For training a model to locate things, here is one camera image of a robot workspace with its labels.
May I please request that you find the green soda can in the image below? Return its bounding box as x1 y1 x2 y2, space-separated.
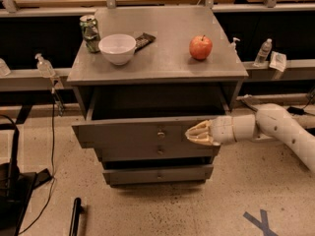
80 15 100 53

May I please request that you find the grey drawer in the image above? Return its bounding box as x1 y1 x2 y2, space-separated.
94 143 220 162
73 88 226 148
103 164 214 186

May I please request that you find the grey flat tool on ledge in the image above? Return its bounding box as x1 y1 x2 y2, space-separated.
241 94 262 112

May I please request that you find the grey middle drawer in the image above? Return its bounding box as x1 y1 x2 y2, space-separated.
94 143 220 162

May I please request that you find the white wipes packet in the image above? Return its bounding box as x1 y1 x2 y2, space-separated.
269 51 286 72

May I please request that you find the black bar on floor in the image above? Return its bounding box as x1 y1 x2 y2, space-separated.
69 198 84 236

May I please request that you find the grey top drawer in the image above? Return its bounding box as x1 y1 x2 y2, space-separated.
73 88 226 148

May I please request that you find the small sanitizer pump bottle right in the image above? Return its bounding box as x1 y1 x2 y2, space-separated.
230 37 240 53

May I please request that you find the grey bottom drawer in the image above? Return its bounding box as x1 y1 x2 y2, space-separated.
103 164 214 186

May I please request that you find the black cable on floor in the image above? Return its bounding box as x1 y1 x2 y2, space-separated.
18 88 57 236

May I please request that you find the red apple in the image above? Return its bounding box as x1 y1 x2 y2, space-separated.
189 35 213 60

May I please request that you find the grey drawer cabinet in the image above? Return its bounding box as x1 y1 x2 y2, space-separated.
67 5 249 188

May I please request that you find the black stand base left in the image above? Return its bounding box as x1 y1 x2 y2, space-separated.
0 115 52 236

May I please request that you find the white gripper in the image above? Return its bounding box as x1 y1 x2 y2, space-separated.
185 116 235 146

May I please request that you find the white bowl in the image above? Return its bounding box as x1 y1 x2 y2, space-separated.
98 34 136 65

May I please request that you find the clear sanitizer pump bottle left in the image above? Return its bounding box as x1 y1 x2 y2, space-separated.
35 53 56 78

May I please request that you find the clear bottle far left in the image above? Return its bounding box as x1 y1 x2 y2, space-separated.
0 58 11 77

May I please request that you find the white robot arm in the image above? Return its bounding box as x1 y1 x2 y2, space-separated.
185 103 315 173

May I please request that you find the clear plastic water bottle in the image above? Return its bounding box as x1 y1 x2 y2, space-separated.
253 38 273 67

